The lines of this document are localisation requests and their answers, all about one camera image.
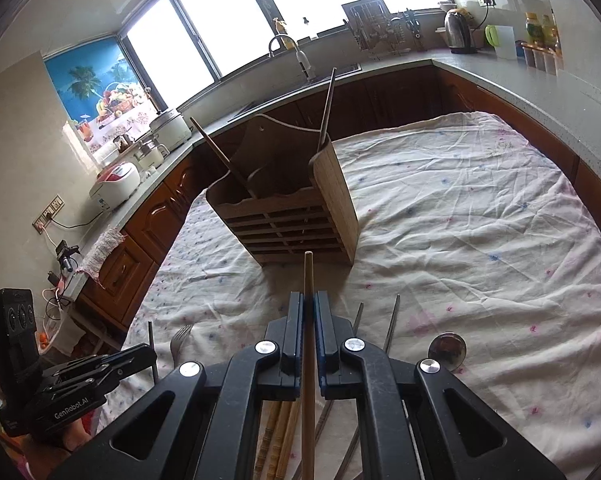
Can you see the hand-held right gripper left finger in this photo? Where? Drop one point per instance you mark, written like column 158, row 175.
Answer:
column 295, row 332

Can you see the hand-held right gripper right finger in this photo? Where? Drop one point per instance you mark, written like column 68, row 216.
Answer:
column 325, row 332

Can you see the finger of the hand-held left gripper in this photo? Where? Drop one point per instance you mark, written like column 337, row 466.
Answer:
column 130, row 362

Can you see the light brown wooden chopstick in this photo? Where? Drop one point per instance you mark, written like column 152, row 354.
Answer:
column 308, row 280

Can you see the metal fork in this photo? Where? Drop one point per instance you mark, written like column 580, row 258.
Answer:
column 180, row 340

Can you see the bamboo chopstick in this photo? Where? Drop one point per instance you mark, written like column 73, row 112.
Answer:
column 265, row 440

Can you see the wooden utensil holder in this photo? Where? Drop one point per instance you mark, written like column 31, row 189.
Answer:
column 290, row 220

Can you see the metal spoon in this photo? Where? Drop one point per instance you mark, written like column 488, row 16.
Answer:
column 448, row 350

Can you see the knife rack with utensils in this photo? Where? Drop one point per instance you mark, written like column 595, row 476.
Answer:
column 373, row 25

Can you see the person's left hand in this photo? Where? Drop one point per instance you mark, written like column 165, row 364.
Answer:
column 50, row 457

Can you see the small black device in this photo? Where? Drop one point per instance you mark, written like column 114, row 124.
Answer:
column 68, row 255

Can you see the pink knitted dishcloth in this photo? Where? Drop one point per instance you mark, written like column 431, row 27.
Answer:
column 100, row 255

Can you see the brown wooden lower cabinets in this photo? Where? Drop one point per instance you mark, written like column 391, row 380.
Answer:
column 150, row 220

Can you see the white floral tablecloth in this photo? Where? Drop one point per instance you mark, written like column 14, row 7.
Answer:
column 455, row 220

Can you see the white and pink rice cooker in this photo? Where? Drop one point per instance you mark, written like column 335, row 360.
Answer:
column 113, row 187

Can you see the dark wooden chopstick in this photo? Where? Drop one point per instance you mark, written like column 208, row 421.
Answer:
column 328, row 105
column 215, row 150

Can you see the small white electric pot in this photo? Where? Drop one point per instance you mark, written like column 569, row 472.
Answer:
column 149, row 155

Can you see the large white rice cooker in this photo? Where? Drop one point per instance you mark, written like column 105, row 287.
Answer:
column 170, row 127

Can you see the steel kitchen sink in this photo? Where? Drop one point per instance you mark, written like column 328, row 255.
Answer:
column 290, row 92

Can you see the tropical fruit print blind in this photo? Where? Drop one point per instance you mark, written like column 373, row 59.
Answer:
column 90, row 85

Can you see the chrome kitchen faucet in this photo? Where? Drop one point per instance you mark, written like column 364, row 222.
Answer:
column 303, row 62

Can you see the yellow soap bottle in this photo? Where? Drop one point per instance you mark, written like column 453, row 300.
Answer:
column 280, row 30

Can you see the small black-capped bottle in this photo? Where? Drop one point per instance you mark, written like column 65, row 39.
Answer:
column 307, row 25

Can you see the grey kitchen countertop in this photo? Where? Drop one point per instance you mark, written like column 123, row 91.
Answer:
column 530, row 90

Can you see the kitchen window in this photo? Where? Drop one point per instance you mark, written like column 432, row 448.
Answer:
column 205, row 20

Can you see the steel electric kettle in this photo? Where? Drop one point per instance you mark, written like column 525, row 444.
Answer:
column 459, row 32

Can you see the row of spice jars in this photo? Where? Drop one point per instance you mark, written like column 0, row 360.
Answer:
column 542, row 60

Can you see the yellow oil bottle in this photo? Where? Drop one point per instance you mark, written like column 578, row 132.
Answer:
column 550, row 32
column 531, row 27

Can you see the wall socket with plug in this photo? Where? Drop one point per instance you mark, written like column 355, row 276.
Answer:
column 48, row 212

